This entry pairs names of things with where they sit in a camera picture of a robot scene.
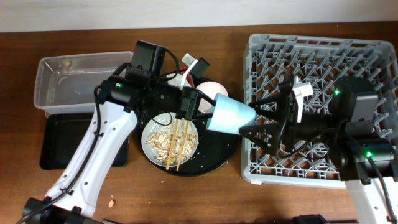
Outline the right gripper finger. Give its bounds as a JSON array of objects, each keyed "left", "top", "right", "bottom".
[
  {"left": 248, "top": 95, "right": 282, "bottom": 116},
  {"left": 239, "top": 123, "right": 280, "bottom": 156}
]

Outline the light blue cup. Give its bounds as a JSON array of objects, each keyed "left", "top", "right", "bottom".
[{"left": 206, "top": 93, "right": 256, "bottom": 135}]

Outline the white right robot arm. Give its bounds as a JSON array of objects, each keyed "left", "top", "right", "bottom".
[{"left": 239, "top": 77, "right": 397, "bottom": 223}]

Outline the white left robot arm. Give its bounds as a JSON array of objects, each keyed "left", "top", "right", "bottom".
[{"left": 19, "top": 76, "right": 216, "bottom": 223}]

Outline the grey dishwasher rack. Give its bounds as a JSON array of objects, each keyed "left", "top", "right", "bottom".
[{"left": 241, "top": 34, "right": 397, "bottom": 189}]

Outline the red snack wrapper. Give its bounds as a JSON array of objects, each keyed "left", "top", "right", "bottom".
[{"left": 180, "top": 65, "right": 195, "bottom": 88}]

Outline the crumpled white napkin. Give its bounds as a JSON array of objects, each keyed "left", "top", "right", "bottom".
[{"left": 167, "top": 73, "right": 183, "bottom": 87}]

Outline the round black serving tray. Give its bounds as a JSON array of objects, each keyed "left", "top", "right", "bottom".
[{"left": 135, "top": 109, "right": 241, "bottom": 177}]

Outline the grey plate with rice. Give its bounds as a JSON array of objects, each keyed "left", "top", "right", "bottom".
[{"left": 141, "top": 113, "right": 199, "bottom": 167}]

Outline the clear plastic bin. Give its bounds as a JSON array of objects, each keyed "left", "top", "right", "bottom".
[{"left": 34, "top": 51, "right": 133, "bottom": 116}]

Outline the small peanut on table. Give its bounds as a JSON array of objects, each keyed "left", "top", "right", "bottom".
[{"left": 108, "top": 200, "right": 115, "bottom": 208}]

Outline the black rectangular tray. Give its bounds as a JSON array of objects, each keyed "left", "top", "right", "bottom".
[{"left": 39, "top": 111, "right": 130, "bottom": 170}]

